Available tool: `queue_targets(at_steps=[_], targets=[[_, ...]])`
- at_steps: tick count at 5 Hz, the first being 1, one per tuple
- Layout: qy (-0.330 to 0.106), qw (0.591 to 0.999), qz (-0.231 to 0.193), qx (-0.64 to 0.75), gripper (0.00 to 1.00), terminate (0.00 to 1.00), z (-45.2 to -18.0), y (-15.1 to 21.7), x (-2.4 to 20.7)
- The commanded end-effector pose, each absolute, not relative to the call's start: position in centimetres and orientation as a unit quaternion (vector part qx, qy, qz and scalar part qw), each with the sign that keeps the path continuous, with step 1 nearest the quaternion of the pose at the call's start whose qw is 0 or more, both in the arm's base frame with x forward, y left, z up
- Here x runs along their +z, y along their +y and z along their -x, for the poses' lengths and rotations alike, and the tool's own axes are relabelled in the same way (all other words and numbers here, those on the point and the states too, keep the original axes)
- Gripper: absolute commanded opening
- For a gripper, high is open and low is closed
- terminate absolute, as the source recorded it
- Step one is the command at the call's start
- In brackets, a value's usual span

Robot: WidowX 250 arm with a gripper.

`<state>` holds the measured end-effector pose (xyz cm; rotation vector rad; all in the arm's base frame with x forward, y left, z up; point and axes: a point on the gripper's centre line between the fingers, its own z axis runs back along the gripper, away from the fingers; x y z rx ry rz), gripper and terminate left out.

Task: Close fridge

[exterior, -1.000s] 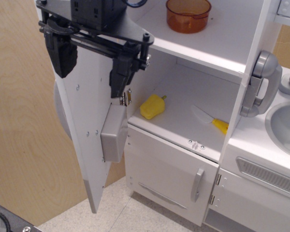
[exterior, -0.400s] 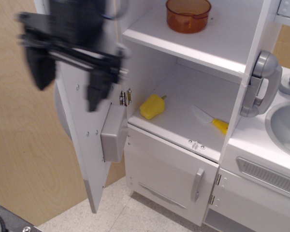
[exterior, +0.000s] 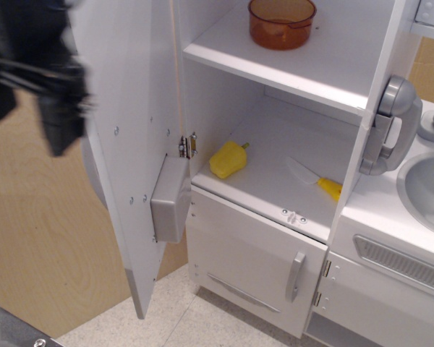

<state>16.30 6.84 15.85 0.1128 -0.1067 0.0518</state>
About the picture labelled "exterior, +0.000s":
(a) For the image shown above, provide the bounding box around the white lower freezer door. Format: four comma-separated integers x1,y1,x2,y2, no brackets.
186,187,327,337

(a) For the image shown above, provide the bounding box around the grey toy sink basin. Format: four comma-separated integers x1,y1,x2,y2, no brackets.
396,152,434,232

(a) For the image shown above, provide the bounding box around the light plywood panel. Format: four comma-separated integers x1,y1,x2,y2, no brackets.
0,91,176,346

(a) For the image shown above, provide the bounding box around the black equipment corner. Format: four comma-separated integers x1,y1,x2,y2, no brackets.
0,307,61,347

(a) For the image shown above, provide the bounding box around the orange transparent toy pot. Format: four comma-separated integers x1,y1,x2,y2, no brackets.
247,0,317,51

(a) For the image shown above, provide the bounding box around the yellow toy bell pepper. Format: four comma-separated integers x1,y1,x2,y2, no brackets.
209,141,250,179

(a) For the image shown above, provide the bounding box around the toy knife yellow handle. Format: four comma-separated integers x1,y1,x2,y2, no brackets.
285,157,342,202

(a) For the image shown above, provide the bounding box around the white fridge door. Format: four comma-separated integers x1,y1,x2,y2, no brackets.
70,1,191,318

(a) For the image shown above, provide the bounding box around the white toy oven unit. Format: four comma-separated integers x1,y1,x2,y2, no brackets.
303,99,434,347

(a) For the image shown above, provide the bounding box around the white toy fridge cabinet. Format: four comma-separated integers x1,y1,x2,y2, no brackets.
174,1,420,243

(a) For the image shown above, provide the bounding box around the grey toy telephone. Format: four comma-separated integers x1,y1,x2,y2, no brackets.
359,75,422,176

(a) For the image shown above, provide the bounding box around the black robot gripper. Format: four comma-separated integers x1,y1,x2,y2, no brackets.
0,1,88,157

